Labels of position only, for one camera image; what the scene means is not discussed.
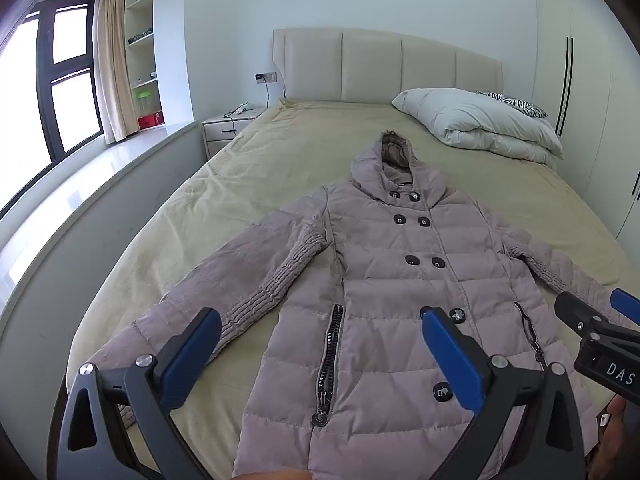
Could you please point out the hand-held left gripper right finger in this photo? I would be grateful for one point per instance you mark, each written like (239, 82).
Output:
(450, 355)

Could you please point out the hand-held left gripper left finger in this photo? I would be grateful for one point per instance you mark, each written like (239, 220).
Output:
(192, 355)

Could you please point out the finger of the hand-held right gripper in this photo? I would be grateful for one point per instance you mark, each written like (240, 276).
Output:
(627, 304)
(580, 312)

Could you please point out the mauve hooded puffer jacket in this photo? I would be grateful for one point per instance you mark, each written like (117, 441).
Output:
(390, 300)

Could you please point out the person's right hand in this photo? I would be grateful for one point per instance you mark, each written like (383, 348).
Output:
(615, 435)

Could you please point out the bed with beige sheet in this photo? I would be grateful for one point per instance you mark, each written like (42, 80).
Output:
(225, 195)

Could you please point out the white window sill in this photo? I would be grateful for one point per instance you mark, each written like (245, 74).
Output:
(100, 200)

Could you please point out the white wardrobe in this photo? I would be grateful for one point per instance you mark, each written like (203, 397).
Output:
(585, 110)

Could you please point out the zebra print pillow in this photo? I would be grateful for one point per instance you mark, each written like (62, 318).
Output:
(520, 104)

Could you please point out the white pillow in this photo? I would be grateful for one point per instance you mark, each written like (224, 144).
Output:
(475, 117)

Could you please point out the white nightstand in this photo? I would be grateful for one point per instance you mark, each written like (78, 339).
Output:
(220, 132)

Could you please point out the red box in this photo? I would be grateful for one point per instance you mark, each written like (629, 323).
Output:
(150, 121)

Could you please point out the white power strip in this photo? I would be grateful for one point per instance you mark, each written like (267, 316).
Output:
(242, 108)

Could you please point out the green lamp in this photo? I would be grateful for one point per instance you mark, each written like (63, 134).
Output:
(144, 94)

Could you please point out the black framed window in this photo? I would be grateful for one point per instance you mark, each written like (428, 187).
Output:
(70, 85)

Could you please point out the cream padded headboard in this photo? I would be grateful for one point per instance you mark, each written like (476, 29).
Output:
(370, 65)

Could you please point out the beige curtain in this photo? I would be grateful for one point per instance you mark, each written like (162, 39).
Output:
(112, 60)

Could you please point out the dark item on shelf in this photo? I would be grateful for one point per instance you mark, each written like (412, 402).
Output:
(140, 36)

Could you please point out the wall socket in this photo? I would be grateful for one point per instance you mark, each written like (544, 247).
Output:
(265, 78)

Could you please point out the cream wall shelf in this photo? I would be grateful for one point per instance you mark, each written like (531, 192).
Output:
(145, 15)

